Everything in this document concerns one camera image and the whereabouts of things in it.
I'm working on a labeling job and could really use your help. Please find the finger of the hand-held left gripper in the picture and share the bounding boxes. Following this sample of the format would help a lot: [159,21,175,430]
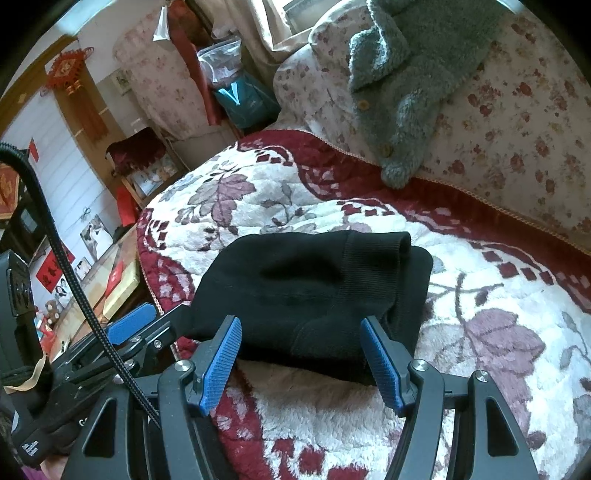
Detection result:
[115,305,202,371]
[95,302,160,347]

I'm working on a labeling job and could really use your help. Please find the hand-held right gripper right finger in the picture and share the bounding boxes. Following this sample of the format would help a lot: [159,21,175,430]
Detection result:
[359,316,541,480]

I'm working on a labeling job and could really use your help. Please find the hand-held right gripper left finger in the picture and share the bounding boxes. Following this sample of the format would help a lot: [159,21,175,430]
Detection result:
[60,316,243,480]

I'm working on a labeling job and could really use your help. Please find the black pants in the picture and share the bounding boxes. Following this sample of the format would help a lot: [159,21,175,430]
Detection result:
[178,231,435,386]

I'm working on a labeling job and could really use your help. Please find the glass topped wooden desk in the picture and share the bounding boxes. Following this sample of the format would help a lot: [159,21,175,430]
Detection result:
[46,222,141,370]

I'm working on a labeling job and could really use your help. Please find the portrait photo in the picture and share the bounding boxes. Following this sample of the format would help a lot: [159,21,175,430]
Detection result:
[79,215,114,254]

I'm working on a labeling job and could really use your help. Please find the red white floral blanket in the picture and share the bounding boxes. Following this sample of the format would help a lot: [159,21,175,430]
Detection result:
[136,129,591,480]

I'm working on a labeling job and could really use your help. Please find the wooden chair with red cushion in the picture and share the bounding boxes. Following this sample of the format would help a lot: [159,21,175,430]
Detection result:
[105,127,185,208]

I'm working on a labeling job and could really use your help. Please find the pink floral fabric cover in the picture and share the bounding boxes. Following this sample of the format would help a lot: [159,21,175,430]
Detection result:
[113,9,222,139]

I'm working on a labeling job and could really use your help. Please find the teal bag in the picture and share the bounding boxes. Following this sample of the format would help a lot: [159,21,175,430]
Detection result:
[212,76,282,132]

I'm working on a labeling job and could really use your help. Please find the hanging red cloth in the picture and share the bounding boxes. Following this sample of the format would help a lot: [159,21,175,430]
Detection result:
[168,0,223,126]

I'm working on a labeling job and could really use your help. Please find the clear plastic bag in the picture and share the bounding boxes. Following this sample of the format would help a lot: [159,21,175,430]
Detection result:
[196,37,245,88]

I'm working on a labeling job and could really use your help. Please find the pink floral quilt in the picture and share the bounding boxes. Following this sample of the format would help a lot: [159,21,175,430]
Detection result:
[272,0,591,257]

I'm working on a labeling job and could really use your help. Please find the grey knit cardigan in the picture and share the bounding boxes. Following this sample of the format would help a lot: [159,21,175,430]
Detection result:
[347,0,506,190]

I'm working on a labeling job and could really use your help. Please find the red paper wall sticker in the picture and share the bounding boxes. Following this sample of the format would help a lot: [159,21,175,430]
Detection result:
[36,251,77,294]

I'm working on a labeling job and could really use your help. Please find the black braided cable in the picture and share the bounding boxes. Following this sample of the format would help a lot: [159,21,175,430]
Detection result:
[0,141,162,425]

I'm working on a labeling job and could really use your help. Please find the red framed wall picture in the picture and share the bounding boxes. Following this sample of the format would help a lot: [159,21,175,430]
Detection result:
[0,164,21,220]

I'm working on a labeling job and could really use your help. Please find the red knot wall ornament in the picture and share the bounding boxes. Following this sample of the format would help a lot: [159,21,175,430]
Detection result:
[45,48,109,144]

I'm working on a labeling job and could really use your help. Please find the window with dark frame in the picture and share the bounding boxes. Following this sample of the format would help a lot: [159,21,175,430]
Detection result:
[277,0,315,19]

